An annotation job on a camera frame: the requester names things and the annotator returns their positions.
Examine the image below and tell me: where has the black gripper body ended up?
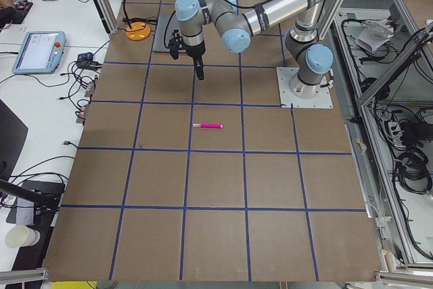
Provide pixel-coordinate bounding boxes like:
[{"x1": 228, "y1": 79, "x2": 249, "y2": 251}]
[{"x1": 168, "y1": 30, "x2": 206, "y2": 59}]

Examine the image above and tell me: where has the pink pen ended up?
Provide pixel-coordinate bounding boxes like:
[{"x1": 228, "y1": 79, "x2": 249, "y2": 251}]
[{"x1": 192, "y1": 123, "x2": 223, "y2": 129}]

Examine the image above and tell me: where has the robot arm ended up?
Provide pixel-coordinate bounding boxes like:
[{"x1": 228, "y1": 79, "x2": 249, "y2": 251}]
[{"x1": 167, "y1": 0, "x2": 334, "y2": 99}]

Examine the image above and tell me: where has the person forearm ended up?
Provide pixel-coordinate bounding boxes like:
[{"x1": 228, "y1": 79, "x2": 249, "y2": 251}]
[{"x1": 0, "y1": 0, "x2": 15, "y2": 9}]

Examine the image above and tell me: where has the silver laptop notebook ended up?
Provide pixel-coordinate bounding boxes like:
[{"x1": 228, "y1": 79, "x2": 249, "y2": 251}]
[{"x1": 152, "y1": 13, "x2": 180, "y2": 53}]

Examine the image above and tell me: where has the teach pendant tablet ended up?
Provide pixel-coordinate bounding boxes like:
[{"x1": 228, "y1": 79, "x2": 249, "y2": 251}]
[{"x1": 12, "y1": 31, "x2": 66, "y2": 74}]

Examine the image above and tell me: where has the white paper cup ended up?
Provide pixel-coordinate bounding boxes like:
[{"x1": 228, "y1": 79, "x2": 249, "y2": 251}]
[{"x1": 5, "y1": 225, "x2": 41, "y2": 248}]

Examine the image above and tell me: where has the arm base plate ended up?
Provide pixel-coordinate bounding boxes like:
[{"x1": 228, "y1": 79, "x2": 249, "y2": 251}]
[{"x1": 276, "y1": 67, "x2": 333, "y2": 109}]

